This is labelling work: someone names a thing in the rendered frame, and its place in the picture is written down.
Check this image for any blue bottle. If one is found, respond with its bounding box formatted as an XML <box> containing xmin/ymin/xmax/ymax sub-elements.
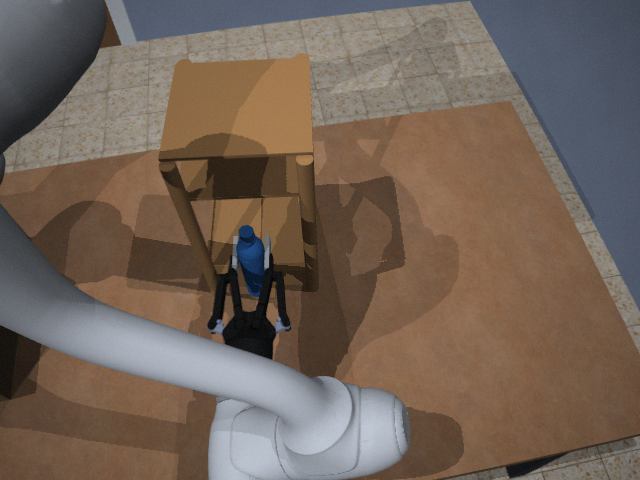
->
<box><xmin>236</xmin><ymin>225</ymin><xmax>265</xmax><ymax>297</ymax></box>

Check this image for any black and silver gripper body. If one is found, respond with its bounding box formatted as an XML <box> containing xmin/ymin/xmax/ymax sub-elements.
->
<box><xmin>222</xmin><ymin>311</ymin><xmax>276</xmax><ymax>360</ymax></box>

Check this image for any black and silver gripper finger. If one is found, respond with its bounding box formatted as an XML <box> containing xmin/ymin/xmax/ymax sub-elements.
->
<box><xmin>252</xmin><ymin>235</ymin><xmax>291</xmax><ymax>334</ymax></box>
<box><xmin>207</xmin><ymin>236</ymin><xmax>244</xmax><ymax>335</ymax></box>

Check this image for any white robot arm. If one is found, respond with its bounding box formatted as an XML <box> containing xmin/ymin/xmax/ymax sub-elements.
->
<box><xmin>0</xmin><ymin>0</ymin><xmax>410</xmax><ymax>480</ymax></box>

